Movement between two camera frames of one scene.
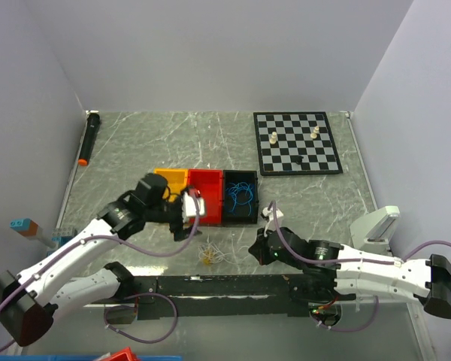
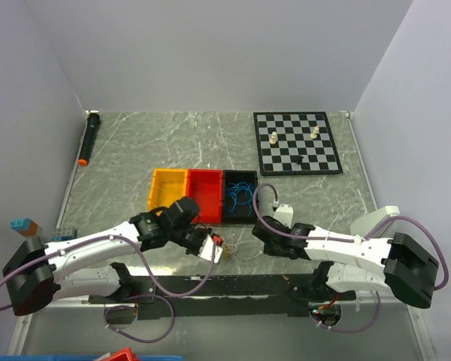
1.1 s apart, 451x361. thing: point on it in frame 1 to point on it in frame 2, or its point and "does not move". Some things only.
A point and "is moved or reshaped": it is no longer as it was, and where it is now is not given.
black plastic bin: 240,197 does not move
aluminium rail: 399,299 does not move
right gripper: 259,248 to 269,250
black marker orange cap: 92,125 does not move
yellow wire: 208,257 is moved or reshaped
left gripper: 177,228 to 204,232
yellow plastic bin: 177,180 does not move
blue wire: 242,193 does not move
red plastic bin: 208,183 does not move
